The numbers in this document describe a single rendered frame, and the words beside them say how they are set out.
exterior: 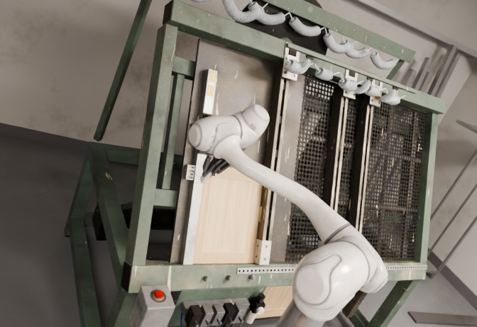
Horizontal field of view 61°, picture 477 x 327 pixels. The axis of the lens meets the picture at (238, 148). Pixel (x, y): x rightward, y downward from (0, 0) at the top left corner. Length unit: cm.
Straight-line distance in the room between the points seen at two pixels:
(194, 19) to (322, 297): 139
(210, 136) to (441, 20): 452
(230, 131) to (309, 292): 53
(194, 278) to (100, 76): 267
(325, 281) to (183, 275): 110
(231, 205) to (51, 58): 264
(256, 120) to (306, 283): 57
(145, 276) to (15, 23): 285
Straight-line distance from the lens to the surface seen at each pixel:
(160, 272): 194
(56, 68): 423
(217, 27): 202
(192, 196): 195
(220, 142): 123
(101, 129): 288
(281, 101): 220
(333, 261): 103
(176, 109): 201
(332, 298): 102
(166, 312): 175
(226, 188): 206
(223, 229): 208
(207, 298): 211
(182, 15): 194
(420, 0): 523
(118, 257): 208
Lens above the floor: 214
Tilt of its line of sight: 21 degrees down
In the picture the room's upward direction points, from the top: 24 degrees clockwise
